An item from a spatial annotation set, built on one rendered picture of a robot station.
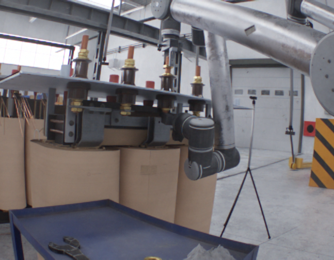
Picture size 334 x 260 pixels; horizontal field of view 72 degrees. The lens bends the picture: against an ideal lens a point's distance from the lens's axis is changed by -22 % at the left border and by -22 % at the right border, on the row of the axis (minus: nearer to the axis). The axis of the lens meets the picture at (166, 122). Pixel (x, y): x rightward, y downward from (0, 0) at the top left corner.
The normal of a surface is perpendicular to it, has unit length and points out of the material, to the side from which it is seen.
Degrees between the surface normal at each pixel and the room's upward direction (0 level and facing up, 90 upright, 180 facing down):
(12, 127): 90
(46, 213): 90
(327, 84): 101
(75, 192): 90
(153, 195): 90
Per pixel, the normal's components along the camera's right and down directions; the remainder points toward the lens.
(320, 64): -0.90, 0.09
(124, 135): 0.74, 0.06
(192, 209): 0.29, 0.03
